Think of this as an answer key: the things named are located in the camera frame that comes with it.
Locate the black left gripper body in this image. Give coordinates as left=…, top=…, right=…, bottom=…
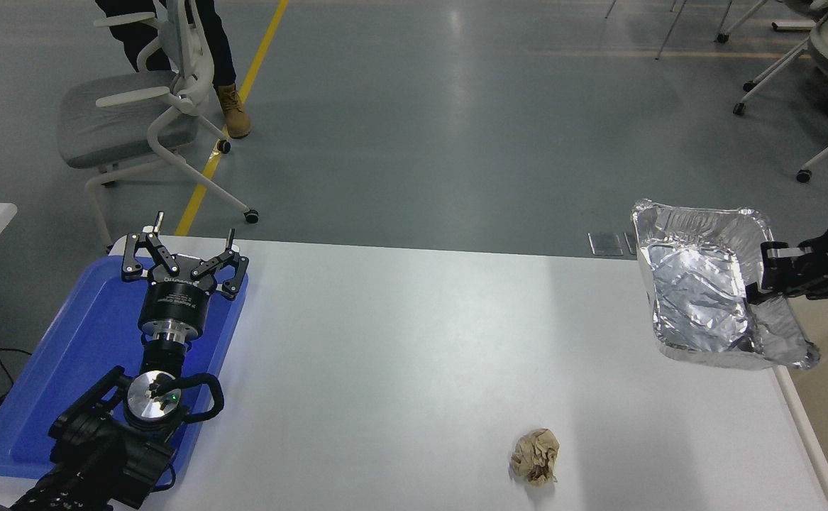
left=137, top=255, right=217, bottom=331

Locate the person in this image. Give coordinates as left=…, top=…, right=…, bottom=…
left=94, top=0, right=252, bottom=140

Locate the blue plastic tray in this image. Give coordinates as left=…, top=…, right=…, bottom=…
left=0, top=253, right=250, bottom=490

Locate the grey caster chair leg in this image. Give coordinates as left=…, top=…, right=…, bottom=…
left=715, top=0, right=773, bottom=45

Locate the crumpled tan paper ball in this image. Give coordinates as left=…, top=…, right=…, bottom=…
left=509, top=428, right=561, bottom=488

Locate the white grey office chair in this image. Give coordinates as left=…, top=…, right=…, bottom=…
left=57, top=0, right=260, bottom=251

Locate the silver foil tray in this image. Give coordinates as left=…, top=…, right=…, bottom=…
left=631, top=199, right=821, bottom=371

